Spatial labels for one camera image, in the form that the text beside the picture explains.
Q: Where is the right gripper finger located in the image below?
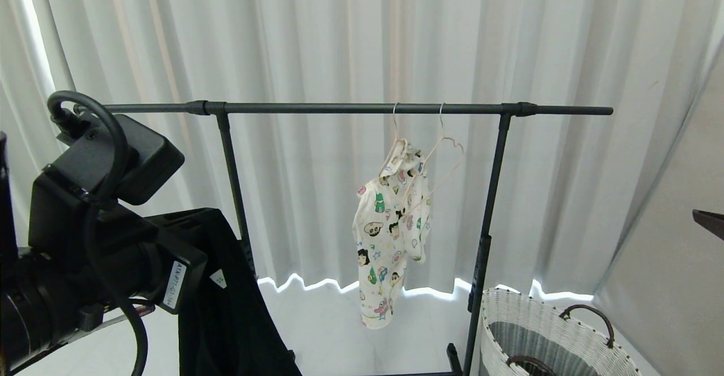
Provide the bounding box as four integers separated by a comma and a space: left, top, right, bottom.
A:
693, 209, 724, 241

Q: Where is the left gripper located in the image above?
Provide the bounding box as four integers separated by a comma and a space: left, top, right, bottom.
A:
99, 231, 208, 315

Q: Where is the black garment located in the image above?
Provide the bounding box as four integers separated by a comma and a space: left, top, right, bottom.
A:
144, 208, 303, 376

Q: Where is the cream printed garment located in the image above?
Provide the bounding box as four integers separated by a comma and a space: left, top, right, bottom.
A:
352, 139, 433, 330

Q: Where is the pink clothes hanger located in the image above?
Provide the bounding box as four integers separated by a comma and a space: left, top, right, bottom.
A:
403, 102, 466, 218
378, 102, 430, 218

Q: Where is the white laundry basket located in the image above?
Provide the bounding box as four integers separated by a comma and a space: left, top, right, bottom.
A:
480, 287, 643, 376

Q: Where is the black clothes rack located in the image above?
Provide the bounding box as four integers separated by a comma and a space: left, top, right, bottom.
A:
74, 101, 614, 376

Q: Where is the white curtain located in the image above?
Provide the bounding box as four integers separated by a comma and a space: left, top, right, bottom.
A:
0, 0, 724, 303

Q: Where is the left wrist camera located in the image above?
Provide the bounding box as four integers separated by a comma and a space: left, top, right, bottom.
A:
28, 113, 186, 252

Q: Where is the black cable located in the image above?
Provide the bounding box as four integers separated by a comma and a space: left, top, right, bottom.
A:
47, 90, 149, 376

